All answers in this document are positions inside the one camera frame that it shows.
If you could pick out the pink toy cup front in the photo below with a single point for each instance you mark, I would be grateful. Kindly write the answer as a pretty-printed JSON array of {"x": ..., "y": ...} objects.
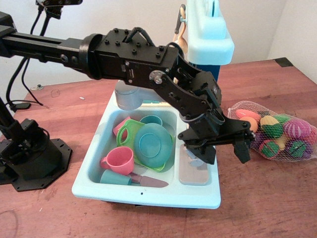
[{"x": 119, "y": 160}]

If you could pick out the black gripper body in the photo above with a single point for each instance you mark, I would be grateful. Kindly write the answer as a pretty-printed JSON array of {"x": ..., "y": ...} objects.
[{"x": 214, "y": 128}]

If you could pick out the pink toy knife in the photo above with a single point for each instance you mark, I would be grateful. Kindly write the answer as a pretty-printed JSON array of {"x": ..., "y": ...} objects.
[{"x": 147, "y": 181}]

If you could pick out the net bag of toy food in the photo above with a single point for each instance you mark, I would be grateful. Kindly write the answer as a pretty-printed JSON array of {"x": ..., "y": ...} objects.
[{"x": 279, "y": 137}]

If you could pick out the light blue toy shelf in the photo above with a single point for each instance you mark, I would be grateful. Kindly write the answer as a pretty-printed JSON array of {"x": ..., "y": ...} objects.
[{"x": 210, "y": 45}]

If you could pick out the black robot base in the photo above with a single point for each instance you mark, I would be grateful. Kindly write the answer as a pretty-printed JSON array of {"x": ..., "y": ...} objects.
[{"x": 29, "y": 158}]

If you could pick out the light blue toy sink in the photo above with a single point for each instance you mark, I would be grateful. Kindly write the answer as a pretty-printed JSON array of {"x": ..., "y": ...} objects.
[{"x": 87, "y": 183}]

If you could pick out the hanging toy utensils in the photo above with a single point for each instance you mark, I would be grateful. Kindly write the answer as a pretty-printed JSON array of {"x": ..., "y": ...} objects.
[{"x": 180, "y": 29}]

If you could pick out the camera on mount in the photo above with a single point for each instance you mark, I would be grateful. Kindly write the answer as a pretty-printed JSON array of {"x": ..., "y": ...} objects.
[{"x": 53, "y": 8}]

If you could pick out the pink toy cup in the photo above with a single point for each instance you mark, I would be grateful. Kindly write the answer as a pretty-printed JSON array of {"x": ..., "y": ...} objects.
[
  {"x": 116, "y": 129},
  {"x": 119, "y": 160}
]

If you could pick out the pink toy cup back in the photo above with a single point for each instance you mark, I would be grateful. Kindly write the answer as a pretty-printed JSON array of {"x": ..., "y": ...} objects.
[{"x": 116, "y": 129}]

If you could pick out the teal toy plate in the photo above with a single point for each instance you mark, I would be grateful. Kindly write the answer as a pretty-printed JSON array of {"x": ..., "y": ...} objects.
[{"x": 153, "y": 145}]

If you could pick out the grey toy faucet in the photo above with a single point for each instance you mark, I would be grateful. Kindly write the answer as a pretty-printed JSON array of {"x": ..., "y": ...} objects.
[{"x": 192, "y": 171}]

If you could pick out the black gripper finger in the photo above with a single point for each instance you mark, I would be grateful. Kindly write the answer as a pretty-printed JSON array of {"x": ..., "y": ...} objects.
[
  {"x": 205, "y": 153},
  {"x": 241, "y": 150}
]

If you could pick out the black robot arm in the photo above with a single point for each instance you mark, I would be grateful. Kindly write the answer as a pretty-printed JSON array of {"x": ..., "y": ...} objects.
[{"x": 131, "y": 56}]

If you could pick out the yellow toy dish rack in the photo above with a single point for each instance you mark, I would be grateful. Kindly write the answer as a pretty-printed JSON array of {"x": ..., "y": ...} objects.
[{"x": 155, "y": 103}]

